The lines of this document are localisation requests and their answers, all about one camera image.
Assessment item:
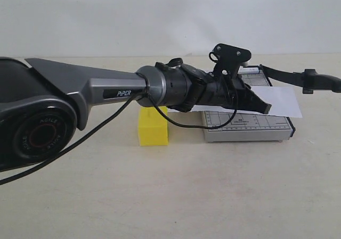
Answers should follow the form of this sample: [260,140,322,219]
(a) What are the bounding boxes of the white paper strip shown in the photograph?
[167,86,304,118]

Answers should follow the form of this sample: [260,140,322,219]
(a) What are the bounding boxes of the black cutter blade arm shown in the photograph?
[259,64,340,94]

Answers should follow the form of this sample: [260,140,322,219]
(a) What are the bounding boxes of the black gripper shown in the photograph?
[202,76,271,114]

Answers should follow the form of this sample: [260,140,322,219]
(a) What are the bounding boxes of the grey paper cutter base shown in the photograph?
[201,66,296,142]

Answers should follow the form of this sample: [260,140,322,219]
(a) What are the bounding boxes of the yellow cube block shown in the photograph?
[137,107,168,146]

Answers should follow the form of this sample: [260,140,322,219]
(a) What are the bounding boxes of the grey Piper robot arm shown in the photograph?
[1,57,255,171]

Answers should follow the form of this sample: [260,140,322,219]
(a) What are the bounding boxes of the black camera cable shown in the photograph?
[0,71,240,186]

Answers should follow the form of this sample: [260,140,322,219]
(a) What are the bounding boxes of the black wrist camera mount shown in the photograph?
[209,43,251,78]

